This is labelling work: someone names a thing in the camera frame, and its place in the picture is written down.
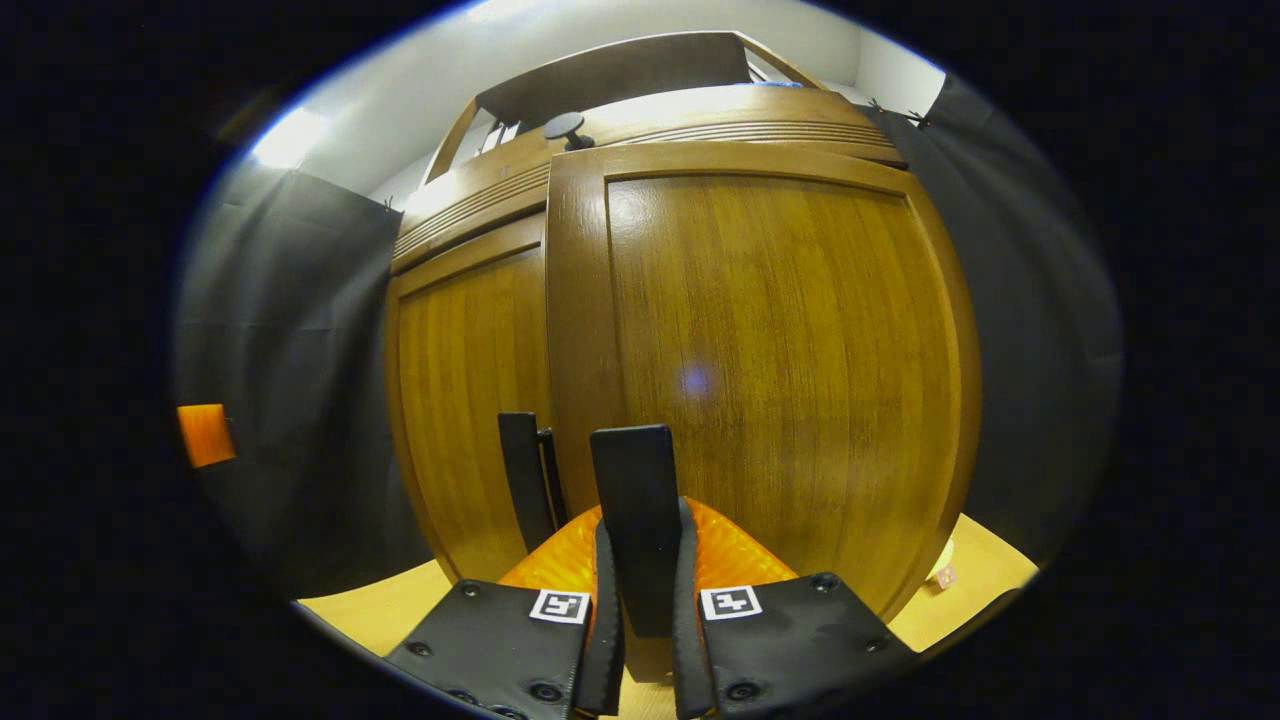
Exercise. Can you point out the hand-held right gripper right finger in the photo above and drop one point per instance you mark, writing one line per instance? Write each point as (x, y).
(688, 640)

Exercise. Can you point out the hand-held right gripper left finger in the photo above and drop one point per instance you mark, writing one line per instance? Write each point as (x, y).
(608, 620)

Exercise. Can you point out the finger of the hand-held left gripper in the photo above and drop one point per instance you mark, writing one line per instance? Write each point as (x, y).
(205, 435)

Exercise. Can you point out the wooden cabinet door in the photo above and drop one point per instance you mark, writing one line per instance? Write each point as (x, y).
(460, 380)
(780, 330)

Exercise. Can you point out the wooden double-door shoe cabinet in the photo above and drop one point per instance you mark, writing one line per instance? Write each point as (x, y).
(620, 70)

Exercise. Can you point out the long ceiling light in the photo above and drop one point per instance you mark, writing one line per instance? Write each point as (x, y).
(288, 138)

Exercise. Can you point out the wooden grooved drawer front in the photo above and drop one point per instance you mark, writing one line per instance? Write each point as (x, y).
(460, 205)

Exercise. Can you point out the black round drawer knob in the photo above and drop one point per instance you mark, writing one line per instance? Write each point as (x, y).
(564, 126)

